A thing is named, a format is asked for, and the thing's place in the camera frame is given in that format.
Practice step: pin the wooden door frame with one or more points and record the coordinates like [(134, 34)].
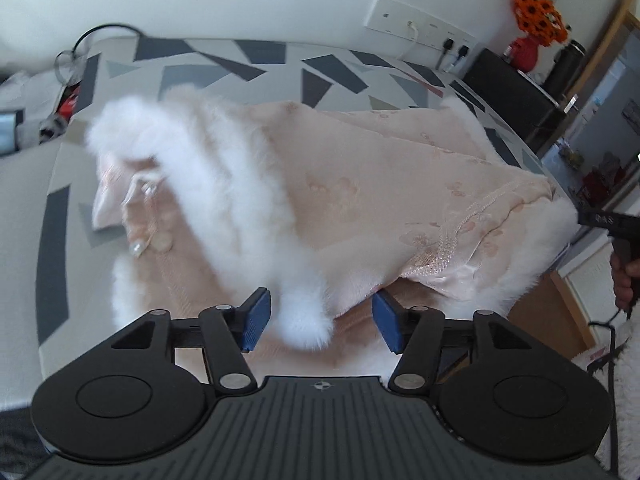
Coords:
[(595, 55)]

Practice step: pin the white wall socket panel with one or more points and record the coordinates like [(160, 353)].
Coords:
[(400, 17)]

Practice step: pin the orange artificial flowers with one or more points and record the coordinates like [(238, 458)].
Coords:
[(540, 12)]

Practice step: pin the pink garment with white fur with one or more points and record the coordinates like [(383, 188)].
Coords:
[(350, 185)]

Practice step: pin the black nightstand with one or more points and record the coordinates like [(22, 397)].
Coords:
[(515, 85)]

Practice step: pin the red packet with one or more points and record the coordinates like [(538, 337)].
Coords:
[(67, 102)]

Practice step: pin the black bottle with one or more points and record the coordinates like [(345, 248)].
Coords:
[(564, 70)]

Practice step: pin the red vase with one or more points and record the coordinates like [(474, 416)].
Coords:
[(525, 55)]

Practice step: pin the white fluffy rug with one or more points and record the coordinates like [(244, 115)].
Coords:
[(627, 410)]

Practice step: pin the black plug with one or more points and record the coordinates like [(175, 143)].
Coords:
[(446, 50), (461, 55)]

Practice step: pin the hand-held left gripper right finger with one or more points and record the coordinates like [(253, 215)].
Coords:
[(387, 322)]

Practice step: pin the person's right hand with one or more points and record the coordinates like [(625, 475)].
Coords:
[(627, 280)]

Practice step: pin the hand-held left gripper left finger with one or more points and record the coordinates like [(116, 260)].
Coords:
[(257, 319)]

